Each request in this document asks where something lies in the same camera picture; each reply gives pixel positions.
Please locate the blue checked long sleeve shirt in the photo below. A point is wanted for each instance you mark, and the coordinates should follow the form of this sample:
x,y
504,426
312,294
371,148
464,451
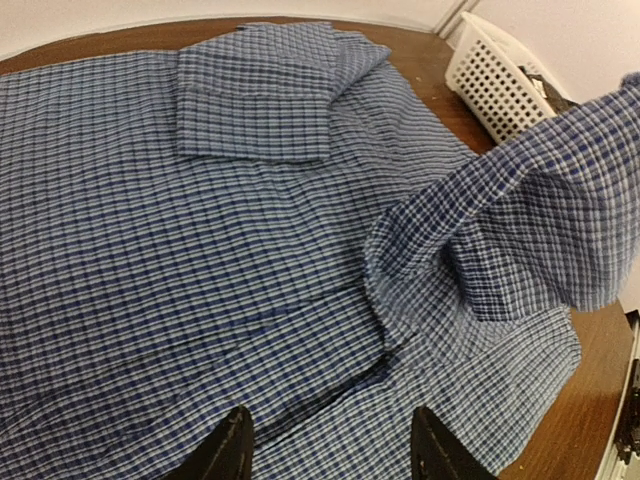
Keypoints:
x,y
272,218

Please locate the black garment in basket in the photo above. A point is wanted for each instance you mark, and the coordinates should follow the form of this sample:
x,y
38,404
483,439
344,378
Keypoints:
x,y
556,101

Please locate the front aluminium rail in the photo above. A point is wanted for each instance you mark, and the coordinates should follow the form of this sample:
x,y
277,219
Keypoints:
x,y
620,460

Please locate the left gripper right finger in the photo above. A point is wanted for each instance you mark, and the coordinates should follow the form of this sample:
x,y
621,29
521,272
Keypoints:
x,y
437,454

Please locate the right aluminium frame post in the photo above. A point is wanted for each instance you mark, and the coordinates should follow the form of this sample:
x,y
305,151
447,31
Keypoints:
x,y
452,17

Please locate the white plastic laundry basket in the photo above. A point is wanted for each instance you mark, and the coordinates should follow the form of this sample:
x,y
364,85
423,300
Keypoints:
x,y
484,73

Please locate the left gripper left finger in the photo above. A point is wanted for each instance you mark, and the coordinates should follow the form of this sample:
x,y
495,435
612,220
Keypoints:
x,y
226,453

